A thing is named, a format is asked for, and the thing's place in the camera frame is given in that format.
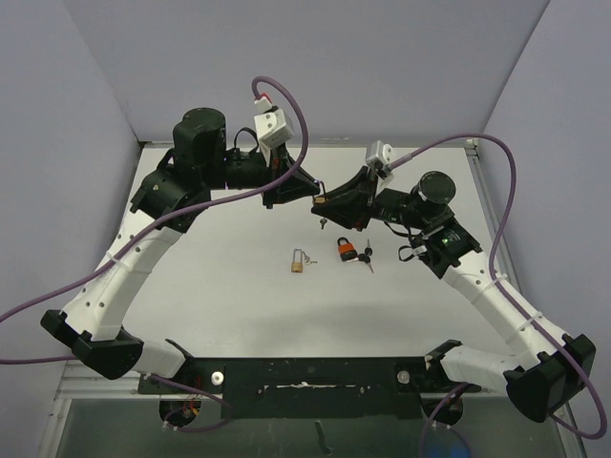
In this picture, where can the brass padlock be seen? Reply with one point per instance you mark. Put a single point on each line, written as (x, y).
(320, 195)
(297, 261)

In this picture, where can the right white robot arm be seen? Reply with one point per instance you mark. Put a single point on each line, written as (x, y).
(546, 366)

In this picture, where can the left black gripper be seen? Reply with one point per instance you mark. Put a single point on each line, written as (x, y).
(298, 186)

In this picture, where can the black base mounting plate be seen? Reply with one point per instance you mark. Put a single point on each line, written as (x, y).
(201, 394)

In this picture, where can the orange black padlock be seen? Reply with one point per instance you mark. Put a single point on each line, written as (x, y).
(346, 250)

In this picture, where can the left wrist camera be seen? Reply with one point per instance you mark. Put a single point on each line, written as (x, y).
(273, 129)

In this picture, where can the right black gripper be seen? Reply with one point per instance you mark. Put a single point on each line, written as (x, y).
(347, 204)

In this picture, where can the black headed key bunch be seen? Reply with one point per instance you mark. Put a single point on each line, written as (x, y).
(365, 256)

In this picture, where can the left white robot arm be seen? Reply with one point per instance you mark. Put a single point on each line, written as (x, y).
(163, 209)

